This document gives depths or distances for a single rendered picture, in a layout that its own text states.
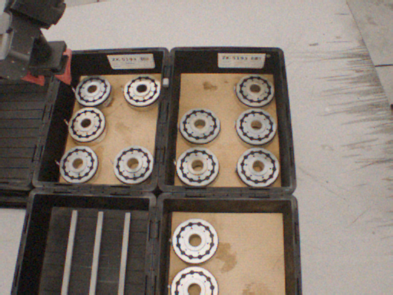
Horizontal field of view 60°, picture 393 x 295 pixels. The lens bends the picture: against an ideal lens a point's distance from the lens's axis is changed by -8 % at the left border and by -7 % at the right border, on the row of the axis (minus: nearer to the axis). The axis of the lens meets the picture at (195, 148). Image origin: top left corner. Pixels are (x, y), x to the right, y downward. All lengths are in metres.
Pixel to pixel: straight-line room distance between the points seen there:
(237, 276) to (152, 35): 0.87
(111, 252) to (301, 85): 0.77
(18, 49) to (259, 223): 0.62
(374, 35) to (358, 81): 1.22
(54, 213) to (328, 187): 0.74
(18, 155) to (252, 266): 0.68
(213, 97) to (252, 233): 0.38
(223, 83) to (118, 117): 0.30
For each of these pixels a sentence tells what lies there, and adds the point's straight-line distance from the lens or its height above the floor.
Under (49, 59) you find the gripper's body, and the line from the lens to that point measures 0.74.
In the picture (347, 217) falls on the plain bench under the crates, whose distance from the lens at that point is 1.07.
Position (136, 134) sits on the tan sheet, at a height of 0.83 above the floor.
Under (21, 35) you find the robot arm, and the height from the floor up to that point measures 1.27.
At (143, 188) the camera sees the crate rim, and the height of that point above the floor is 0.93.
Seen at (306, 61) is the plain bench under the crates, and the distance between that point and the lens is 1.28.
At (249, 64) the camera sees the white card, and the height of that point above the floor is 0.87.
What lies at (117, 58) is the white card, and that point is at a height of 0.90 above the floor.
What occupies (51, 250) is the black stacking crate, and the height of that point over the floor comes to 0.83.
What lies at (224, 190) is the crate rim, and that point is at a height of 0.93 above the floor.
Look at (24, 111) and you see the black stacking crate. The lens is 1.14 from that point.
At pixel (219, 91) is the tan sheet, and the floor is 0.83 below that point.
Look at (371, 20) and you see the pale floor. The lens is 2.58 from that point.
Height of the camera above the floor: 1.67
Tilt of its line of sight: 65 degrees down
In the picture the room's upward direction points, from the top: 7 degrees counter-clockwise
